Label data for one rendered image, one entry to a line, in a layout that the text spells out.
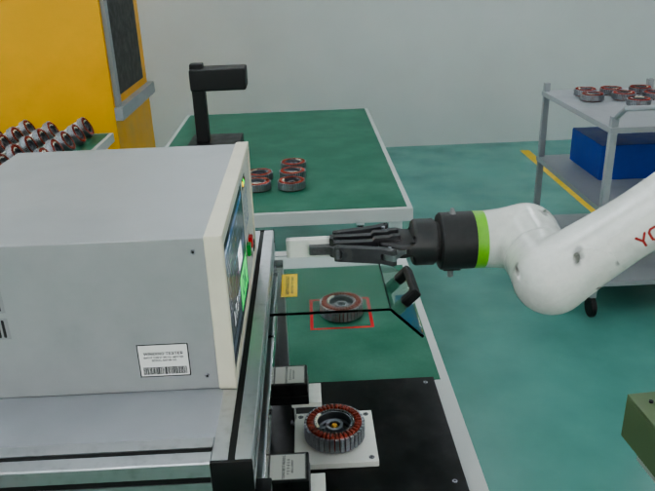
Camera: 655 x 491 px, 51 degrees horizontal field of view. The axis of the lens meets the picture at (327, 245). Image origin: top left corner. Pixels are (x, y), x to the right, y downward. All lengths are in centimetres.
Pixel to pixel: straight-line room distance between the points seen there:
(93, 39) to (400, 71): 283
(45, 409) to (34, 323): 11
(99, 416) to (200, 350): 14
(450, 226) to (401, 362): 59
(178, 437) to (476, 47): 574
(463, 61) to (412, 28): 53
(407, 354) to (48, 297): 97
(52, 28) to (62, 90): 36
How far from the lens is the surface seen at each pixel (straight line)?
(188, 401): 87
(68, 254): 84
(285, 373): 126
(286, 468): 106
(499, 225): 110
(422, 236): 108
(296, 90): 622
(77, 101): 457
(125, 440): 83
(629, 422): 144
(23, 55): 461
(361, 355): 163
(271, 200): 268
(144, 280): 83
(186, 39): 624
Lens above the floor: 160
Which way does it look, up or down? 23 degrees down
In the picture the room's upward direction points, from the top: 2 degrees counter-clockwise
